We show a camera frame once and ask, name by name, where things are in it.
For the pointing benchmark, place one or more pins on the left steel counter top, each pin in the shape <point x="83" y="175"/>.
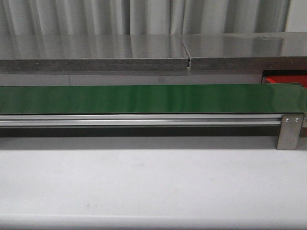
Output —
<point x="92" y="53"/>

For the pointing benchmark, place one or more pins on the steel counter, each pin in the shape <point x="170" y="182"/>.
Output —
<point x="92" y="53"/>
<point x="251" y="52"/>

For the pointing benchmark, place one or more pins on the green conveyor belt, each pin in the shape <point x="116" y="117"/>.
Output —
<point x="154" y="99"/>

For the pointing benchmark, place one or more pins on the right steel counter top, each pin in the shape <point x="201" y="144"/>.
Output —
<point x="251" y="52"/>

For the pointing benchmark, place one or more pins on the red plastic bin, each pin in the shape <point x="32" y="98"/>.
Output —
<point x="301" y="79"/>

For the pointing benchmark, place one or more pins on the grey pleated curtain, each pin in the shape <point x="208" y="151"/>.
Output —
<point x="141" y="17"/>

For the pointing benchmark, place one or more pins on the steel conveyor support bracket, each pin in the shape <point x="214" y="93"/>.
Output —
<point x="291" y="125"/>

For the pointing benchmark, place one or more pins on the aluminium conveyor side rail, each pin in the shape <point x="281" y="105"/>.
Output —
<point x="140" y="120"/>

